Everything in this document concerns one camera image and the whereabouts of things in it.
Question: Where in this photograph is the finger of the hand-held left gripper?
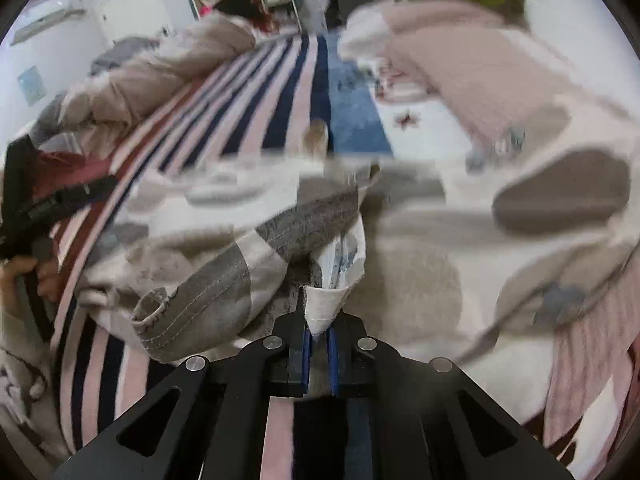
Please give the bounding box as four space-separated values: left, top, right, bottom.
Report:
20 176 122 233
2 137 37 243

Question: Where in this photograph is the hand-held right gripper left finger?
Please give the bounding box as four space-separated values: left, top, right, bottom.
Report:
50 285 310 480

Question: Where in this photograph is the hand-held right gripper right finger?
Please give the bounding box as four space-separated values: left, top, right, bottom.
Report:
326 310 576 480

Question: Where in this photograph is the cream bear-print blanket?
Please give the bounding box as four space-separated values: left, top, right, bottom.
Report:
75 95 638 426

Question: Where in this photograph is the person's left forearm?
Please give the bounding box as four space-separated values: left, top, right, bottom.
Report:
0 290 58 461

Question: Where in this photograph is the person's left hand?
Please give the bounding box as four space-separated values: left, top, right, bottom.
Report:
0 254 63 306

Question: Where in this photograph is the dark red cloth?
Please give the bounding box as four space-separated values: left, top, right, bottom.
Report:
30 147 118 201

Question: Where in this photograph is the grey pillow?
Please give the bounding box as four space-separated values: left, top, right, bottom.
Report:
89 36 161 77

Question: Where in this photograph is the beige striped duvet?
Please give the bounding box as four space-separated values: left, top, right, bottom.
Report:
30 12 273 143

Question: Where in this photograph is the white air conditioner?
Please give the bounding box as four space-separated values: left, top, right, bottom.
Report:
10 0 87 47

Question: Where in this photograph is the white door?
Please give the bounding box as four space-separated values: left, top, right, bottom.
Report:
97 0 173 43

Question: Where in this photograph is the striped printed blanket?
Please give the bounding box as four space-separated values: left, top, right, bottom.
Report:
47 32 436 480

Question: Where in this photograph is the pink striped cloth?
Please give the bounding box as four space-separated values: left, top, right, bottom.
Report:
542 265 637 463

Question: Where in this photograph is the pink and white pillow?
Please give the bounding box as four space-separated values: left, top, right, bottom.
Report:
336 2 436 101

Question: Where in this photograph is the pink textured pillow towel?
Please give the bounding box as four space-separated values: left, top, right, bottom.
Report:
382 0 576 148

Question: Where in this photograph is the blue wall sticker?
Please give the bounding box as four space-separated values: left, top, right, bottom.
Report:
17 65 48 107

